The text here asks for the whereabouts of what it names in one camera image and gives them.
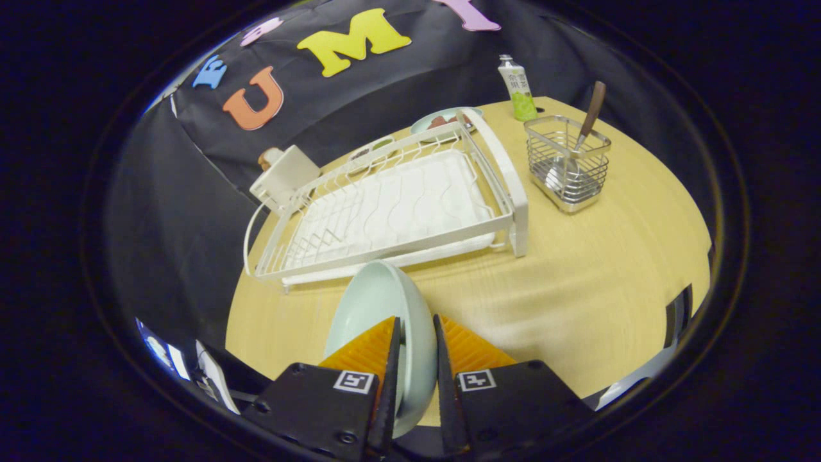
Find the white toaster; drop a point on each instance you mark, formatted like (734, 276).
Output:
(285, 176)

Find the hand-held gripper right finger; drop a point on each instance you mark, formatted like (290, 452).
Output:
(513, 404)

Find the black backdrop cloth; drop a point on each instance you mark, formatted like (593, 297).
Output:
(192, 192)

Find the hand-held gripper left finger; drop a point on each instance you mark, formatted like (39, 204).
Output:
(321, 404)

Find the green label drink bottle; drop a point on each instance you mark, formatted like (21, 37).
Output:
(519, 90)

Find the white dish rack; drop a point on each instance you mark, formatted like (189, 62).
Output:
(397, 205)

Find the pale green plate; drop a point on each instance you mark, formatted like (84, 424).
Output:
(378, 301)

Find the small plate with food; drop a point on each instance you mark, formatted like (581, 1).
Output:
(423, 128)

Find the bread slice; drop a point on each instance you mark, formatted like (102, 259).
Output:
(268, 159)

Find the white divided snack tray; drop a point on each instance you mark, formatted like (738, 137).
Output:
(378, 146)

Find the brown sausage piece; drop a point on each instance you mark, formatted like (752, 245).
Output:
(442, 121)

